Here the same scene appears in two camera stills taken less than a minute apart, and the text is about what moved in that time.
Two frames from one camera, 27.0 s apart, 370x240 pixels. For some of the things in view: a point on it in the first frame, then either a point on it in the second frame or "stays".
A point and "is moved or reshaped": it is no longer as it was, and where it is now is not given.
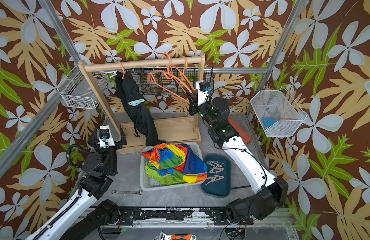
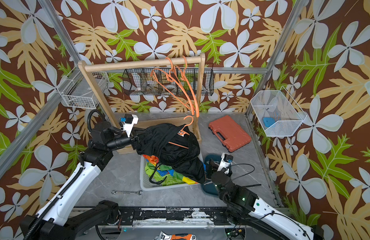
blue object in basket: (268, 121) stays
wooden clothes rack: (175, 131) stays
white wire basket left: (76, 92) stays
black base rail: (219, 215) stays
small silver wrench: (115, 192) stays
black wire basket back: (169, 81) stays
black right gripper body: (197, 109) -> (213, 169)
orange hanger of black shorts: (124, 71) -> (182, 132)
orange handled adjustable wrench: (164, 236) stays
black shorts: (130, 90) -> (174, 146)
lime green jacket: (165, 180) stays
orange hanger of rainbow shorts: (167, 80) is moved or reshaped
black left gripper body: (119, 144) -> (133, 140)
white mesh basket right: (277, 112) stays
